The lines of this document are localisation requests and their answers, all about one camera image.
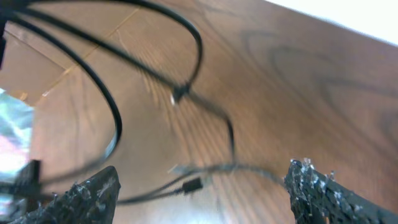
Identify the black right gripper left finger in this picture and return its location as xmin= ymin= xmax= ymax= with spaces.
xmin=12 ymin=166 xmax=121 ymax=224

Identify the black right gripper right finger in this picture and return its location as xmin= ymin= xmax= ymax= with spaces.
xmin=284 ymin=160 xmax=397 ymax=224

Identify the cardboard panel at left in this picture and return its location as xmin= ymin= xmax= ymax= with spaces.
xmin=1 ymin=2 xmax=136 ymax=105

